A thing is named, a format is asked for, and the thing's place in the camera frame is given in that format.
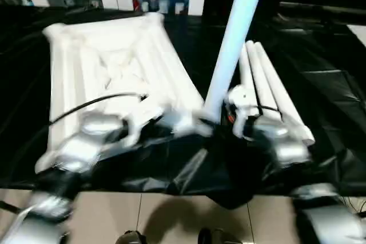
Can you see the black rail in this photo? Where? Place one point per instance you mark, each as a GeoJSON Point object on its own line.
{"type": "Point", "coordinates": [323, 7]}

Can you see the black mat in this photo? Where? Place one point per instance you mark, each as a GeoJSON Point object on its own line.
{"type": "Point", "coordinates": [171, 164]}

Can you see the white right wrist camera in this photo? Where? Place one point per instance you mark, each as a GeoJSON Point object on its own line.
{"type": "Point", "coordinates": [243, 98]}

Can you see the white flat board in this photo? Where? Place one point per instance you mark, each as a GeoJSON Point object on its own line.
{"type": "Point", "coordinates": [358, 34]}

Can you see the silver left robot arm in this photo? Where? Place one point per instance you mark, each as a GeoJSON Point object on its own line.
{"type": "Point", "coordinates": [83, 141]}

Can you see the white plastic table leg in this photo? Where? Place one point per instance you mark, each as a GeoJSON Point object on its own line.
{"type": "Point", "coordinates": [246, 69]}
{"type": "Point", "coordinates": [274, 78]}
{"type": "Point", "coordinates": [258, 69]}
{"type": "Point", "coordinates": [237, 27]}

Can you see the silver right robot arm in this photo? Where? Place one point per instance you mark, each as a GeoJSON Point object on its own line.
{"type": "Point", "coordinates": [288, 147]}

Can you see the black left robot foot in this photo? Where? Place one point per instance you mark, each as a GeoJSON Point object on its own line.
{"type": "Point", "coordinates": [130, 237]}

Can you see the white plastic table top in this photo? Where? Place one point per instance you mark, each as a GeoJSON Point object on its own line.
{"type": "Point", "coordinates": [100, 55]}

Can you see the black slanted stand leg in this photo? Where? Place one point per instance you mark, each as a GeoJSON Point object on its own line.
{"type": "Point", "coordinates": [10, 207]}

